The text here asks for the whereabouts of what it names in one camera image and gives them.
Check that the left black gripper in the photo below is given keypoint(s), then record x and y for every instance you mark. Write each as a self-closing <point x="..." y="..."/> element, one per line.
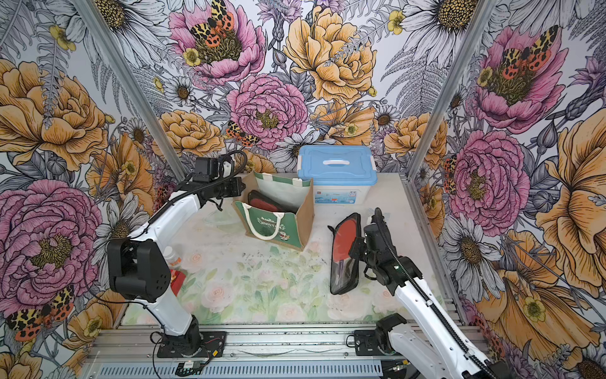
<point x="236" y="190"/>

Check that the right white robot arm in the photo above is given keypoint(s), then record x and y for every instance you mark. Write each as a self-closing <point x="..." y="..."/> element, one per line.
<point x="445" y="352"/>

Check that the red gift box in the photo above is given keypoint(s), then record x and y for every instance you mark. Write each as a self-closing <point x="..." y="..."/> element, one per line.
<point x="177" y="281"/>

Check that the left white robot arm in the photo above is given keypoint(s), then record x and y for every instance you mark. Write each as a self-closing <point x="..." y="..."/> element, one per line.
<point x="140" y="265"/>

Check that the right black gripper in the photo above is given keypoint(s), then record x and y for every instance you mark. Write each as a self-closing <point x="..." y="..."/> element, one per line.
<point x="357" y="245"/>

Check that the blue lid storage box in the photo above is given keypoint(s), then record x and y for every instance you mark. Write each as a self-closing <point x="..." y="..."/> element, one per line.
<point x="341" y="175"/>

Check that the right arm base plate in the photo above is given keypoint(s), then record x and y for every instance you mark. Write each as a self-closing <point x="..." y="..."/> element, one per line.
<point x="372" y="343"/>

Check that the small white pill bottle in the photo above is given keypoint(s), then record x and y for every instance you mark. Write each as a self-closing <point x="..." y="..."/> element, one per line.
<point x="172" y="257"/>

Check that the aluminium front rail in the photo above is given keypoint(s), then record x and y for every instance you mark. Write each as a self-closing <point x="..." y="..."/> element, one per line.
<point x="243" y="343"/>

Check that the ping pong paddle case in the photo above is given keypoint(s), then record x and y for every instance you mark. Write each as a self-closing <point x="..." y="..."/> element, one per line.
<point x="258" y="200"/>
<point x="346" y="248"/>

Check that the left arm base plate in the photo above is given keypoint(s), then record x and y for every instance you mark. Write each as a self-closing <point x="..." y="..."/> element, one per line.
<point x="196" y="345"/>

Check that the green canvas tote bag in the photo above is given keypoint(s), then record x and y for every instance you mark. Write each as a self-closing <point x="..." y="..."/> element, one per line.
<point x="288" y="229"/>

